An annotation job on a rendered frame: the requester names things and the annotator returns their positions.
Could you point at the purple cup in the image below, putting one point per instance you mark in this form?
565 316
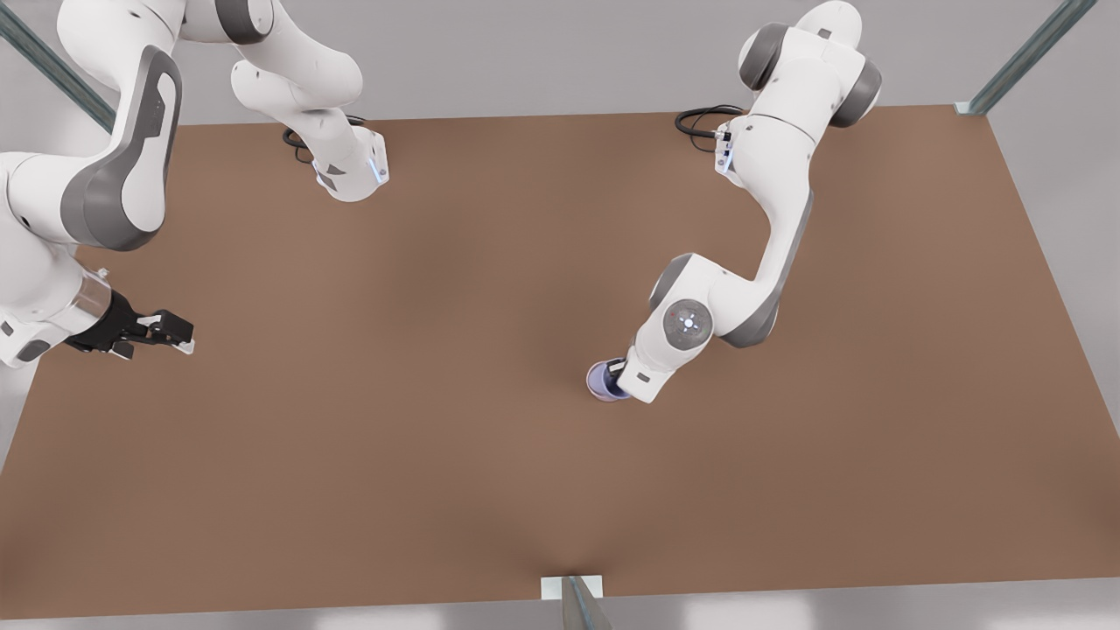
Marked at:
599 381

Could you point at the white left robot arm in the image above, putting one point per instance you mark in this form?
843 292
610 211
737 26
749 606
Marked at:
783 157

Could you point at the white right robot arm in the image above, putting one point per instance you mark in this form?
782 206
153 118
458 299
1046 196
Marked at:
122 175

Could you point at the silver frame post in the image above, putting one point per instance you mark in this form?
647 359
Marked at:
577 604
1024 57
52 66

